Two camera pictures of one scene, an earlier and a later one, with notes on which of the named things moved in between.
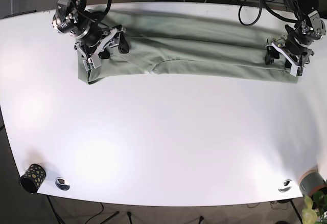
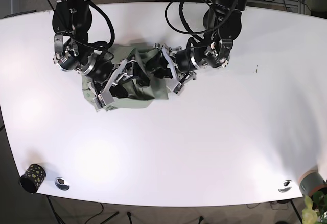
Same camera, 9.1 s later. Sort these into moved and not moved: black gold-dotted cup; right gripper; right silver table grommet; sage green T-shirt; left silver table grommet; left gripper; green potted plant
Moved: right gripper; left gripper; sage green T-shirt
Not moved: green potted plant; black gold-dotted cup; left silver table grommet; right silver table grommet
